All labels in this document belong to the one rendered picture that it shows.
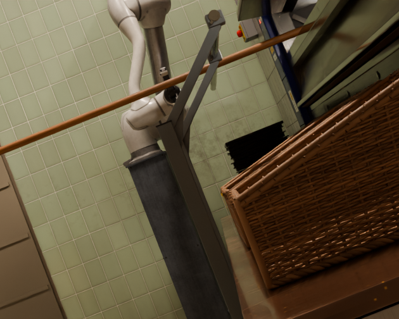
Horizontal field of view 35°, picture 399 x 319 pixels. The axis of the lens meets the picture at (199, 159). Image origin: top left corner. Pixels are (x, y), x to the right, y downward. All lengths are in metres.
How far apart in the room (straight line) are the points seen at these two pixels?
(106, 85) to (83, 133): 0.32
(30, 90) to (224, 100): 1.15
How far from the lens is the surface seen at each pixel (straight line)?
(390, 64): 1.65
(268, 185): 0.98
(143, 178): 3.17
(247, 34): 3.42
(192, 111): 2.08
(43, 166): 3.81
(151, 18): 3.18
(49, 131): 2.52
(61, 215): 3.78
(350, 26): 1.87
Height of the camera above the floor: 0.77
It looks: 2 degrees up
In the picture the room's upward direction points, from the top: 22 degrees counter-clockwise
